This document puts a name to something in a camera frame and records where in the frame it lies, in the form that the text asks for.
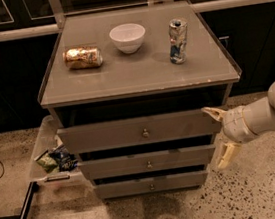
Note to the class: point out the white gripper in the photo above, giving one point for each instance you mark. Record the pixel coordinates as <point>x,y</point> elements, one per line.
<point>234,125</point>

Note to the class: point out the grey top drawer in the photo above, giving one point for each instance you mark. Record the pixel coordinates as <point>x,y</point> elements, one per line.
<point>136,131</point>

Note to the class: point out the grey drawer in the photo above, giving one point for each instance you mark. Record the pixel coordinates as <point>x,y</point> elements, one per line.
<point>151,184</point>
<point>136,131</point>
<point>146,162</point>

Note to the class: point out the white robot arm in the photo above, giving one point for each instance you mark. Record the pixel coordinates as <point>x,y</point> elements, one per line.
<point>262,113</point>

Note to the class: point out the grey bottom drawer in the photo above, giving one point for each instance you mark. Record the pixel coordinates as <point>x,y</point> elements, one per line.
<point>151,184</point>

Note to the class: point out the grey drawer cabinet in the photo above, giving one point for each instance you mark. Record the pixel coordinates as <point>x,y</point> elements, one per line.
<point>144,83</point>

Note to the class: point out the grey middle drawer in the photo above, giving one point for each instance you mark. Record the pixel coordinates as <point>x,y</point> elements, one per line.
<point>146,162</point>

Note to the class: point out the blue silver upright can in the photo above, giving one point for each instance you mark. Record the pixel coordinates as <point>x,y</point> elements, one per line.
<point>178,40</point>

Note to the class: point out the white ceramic bowl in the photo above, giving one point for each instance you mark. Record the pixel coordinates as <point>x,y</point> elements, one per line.
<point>128,37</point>

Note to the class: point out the dark blue snack bag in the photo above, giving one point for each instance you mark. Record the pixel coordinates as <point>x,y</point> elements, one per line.
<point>65,160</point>

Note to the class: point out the gold crushed soda can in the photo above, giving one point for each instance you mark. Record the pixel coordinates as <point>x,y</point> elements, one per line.
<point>82,57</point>

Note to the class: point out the clear plastic bin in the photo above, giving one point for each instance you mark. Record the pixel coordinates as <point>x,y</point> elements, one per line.
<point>46,140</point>

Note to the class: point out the green snack bag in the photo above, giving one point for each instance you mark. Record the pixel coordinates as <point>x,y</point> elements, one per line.
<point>46,162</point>

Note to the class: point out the black floor rail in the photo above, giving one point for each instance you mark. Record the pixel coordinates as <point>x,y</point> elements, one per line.
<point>22,217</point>

